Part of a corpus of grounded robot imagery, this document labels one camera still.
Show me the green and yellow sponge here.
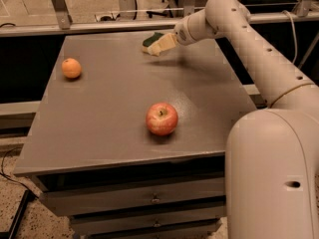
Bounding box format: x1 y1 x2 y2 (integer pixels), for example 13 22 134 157
143 32 163 56

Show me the orange fruit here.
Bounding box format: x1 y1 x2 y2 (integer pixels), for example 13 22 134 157
62 58 82 79

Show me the bottom grey drawer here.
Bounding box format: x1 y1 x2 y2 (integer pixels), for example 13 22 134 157
87 218 223 239

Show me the grey drawer cabinet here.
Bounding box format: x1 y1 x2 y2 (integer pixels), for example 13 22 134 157
13 30 260 239

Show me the grey drawer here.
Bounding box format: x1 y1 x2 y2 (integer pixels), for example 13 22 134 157
40 178 225 216
87 218 223 239
71 198 225 235

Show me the black floor cable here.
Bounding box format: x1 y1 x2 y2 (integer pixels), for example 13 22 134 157
0 146 32 191

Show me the black flat floor object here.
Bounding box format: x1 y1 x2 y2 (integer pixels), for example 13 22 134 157
0 190 30 239

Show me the white power strip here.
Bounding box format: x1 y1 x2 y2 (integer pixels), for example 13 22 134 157
95 13 121 22

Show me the top grey drawer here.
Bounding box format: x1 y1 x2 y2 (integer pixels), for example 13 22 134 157
40 178 225 216

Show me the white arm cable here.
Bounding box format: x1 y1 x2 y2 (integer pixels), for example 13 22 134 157
282 9 299 66

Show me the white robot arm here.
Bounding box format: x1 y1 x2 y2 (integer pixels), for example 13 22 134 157
143 0 319 239

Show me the metal frame rail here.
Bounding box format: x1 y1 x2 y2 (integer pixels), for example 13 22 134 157
0 0 319 38

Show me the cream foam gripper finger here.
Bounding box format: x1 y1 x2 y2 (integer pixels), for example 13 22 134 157
147 33 177 56

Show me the middle grey drawer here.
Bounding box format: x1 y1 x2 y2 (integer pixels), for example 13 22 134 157
71 198 225 235

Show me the red apple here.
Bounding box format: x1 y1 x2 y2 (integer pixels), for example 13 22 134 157
146 103 178 136

